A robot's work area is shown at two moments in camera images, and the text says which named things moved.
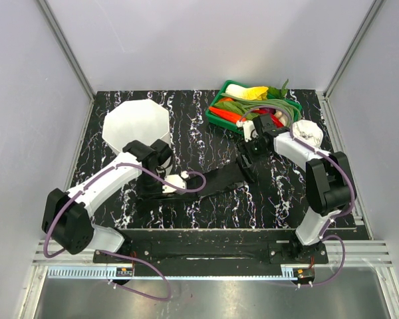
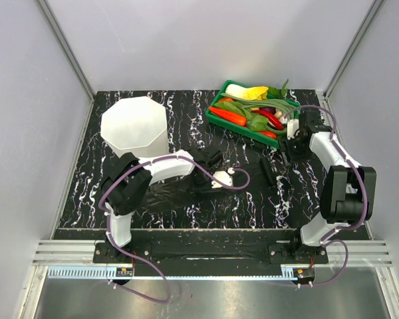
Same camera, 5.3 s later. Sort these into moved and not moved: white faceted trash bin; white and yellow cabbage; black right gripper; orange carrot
Moved: black right gripper
Not moved: white faceted trash bin; orange carrot; white and yellow cabbage
